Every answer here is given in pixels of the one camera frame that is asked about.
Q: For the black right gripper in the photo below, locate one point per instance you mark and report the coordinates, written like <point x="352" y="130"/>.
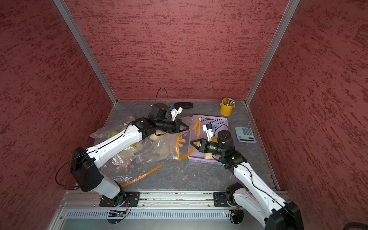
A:
<point x="202" y="144"/>

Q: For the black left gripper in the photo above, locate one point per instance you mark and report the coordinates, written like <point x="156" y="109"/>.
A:
<point x="178" y="123"/>

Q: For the beige pear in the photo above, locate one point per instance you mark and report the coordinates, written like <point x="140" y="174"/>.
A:
<point x="208" y="156"/>
<point x="156" y="135"/>

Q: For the clear zip-top bag orange seal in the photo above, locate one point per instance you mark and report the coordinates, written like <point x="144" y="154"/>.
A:
<point x="170" y="146"/>

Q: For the clear bag with green fruit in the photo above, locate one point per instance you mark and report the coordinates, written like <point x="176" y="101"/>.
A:
<point x="124" y="167"/>

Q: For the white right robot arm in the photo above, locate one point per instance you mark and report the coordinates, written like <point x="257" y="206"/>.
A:
<point x="251" y="193"/>

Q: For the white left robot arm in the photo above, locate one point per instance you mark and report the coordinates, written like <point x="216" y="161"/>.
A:
<point x="86" y="164"/>

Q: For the black glasses case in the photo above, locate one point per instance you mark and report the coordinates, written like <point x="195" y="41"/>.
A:
<point x="184" y="105"/>

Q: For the yellow pen cup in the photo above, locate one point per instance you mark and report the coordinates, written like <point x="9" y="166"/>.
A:
<point x="226" y="110"/>

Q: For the grey desk calculator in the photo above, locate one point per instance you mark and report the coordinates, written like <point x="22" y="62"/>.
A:
<point x="245" y="135"/>

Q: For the pens in cup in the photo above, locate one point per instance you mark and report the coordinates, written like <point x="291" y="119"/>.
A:
<point x="229" y="102"/>

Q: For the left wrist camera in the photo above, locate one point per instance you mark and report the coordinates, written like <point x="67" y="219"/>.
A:
<point x="174" y="112"/>

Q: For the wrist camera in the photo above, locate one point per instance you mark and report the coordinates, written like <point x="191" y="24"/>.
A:
<point x="174" y="112"/>
<point x="209" y="129"/>

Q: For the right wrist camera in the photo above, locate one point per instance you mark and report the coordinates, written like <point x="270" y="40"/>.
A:
<point x="209" y="129"/>

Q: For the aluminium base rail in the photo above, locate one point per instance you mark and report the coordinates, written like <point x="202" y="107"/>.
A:
<point x="154" y="210"/>

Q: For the aluminium corner post right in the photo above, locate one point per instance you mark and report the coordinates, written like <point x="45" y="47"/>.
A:
<point x="283" y="24"/>

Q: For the aluminium corner post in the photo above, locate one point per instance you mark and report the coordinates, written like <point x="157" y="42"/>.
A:
<point x="283" y="24"/>
<point x="72" y="25"/>

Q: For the aluminium corner post left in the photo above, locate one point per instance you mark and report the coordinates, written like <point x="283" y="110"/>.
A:
<point x="72" y="25"/>

